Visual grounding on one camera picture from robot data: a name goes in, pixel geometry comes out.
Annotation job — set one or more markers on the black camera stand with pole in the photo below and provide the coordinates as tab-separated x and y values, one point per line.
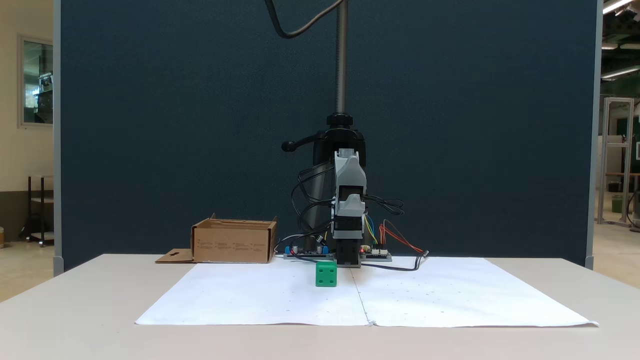
341	60

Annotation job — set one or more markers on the green dice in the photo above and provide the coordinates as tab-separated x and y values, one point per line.
326	275

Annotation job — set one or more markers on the grey motor controller circuit board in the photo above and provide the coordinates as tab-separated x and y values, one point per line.
376	256

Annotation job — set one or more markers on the ceiling light strip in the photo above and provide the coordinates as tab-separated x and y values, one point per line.
620	73
616	5

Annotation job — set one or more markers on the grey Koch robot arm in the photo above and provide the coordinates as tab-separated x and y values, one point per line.
350	170

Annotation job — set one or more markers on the blue power circuit board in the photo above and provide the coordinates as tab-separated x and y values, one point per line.
305	255

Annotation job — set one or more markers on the framed wall window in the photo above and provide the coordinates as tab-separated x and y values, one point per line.
37	82

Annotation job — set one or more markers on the dark blue partition panel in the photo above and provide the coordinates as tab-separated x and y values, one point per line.
175	125

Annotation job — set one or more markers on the black shelf cart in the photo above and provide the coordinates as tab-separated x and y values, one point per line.
41	210

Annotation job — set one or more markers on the aluminium profile frame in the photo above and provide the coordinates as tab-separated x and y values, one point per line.
617	150

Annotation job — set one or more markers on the brown cardboard box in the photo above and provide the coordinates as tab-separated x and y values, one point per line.
232	245

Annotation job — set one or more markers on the white paper sheet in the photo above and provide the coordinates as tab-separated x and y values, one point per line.
450	295
250	295

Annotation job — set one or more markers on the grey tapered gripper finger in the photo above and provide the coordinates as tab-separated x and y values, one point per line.
350	207

